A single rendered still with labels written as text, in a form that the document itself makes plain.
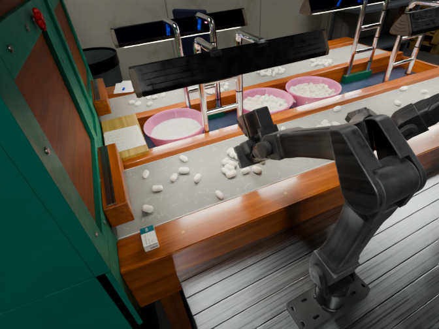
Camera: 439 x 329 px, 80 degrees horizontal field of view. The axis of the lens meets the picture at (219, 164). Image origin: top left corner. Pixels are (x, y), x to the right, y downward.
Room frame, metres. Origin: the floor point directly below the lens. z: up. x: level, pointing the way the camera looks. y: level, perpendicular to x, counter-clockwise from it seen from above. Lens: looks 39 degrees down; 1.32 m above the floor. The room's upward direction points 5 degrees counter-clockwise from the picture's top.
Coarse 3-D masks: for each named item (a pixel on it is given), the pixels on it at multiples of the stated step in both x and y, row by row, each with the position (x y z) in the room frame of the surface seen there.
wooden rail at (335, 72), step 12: (360, 60) 1.57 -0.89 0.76; (372, 60) 1.56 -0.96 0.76; (384, 60) 1.59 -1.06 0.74; (396, 60) 1.63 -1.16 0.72; (312, 72) 1.44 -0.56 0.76; (324, 72) 1.44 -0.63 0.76; (336, 72) 1.47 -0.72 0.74; (372, 72) 1.57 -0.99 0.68; (264, 84) 1.33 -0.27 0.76; (276, 84) 1.33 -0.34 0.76; (228, 96) 1.24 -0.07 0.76; (252, 96) 1.28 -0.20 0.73; (156, 108) 1.16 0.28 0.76; (168, 108) 1.15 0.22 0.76; (192, 108) 1.17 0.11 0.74; (144, 120) 1.09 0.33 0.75
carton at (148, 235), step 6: (144, 228) 0.43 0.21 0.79; (150, 228) 0.43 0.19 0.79; (144, 234) 0.42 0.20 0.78; (150, 234) 0.41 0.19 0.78; (144, 240) 0.40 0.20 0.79; (150, 240) 0.40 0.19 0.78; (156, 240) 0.40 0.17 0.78; (144, 246) 0.38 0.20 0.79; (150, 246) 0.38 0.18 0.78; (156, 246) 0.39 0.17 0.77
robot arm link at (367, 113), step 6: (360, 114) 0.64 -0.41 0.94; (366, 114) 0.61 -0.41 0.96; (372, 114) 0.61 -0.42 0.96; (354, 120) 0.64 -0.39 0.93; (360, 120) 0.62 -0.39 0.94; (408, 126) 0.56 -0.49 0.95; (414, 126) 0.55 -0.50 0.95; (372, 132) 0.59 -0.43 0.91; (402, 132) 0.55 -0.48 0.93; (408, 132) 0.55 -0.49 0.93; (414, 132) 0.55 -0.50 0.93; (408, 138) 0.55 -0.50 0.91
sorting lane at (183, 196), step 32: (384, 96) 1.13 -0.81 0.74; (416, 96) 1.10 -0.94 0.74; (160, 160) 0.78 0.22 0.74; (192, 160) 0.77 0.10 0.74; (288, 160) 0.72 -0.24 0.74; (320, 160) 0.70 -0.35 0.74; (160, 192) 0.61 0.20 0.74; (192, 192) 0.60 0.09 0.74; (224, 192) 0.59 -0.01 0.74; (128, 224) 0.49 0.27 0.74; (160, 224) 0.48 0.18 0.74
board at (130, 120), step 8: (112, 120) 1.06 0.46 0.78; (120, 120) 1.05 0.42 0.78; (128, 120) 1.05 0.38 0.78; (136, 120) 1.04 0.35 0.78; (104, 128) 1.00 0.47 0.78; (112, 128) 0.99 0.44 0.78; (120, 128) 0.98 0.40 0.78; (104, 136) 0.93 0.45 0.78; (144, 144) 0.84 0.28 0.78; (120, 152) 0.80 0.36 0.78; (128, 152) 0.80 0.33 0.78; (136, 152) 0.79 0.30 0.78; (144, 152) 0.79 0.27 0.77
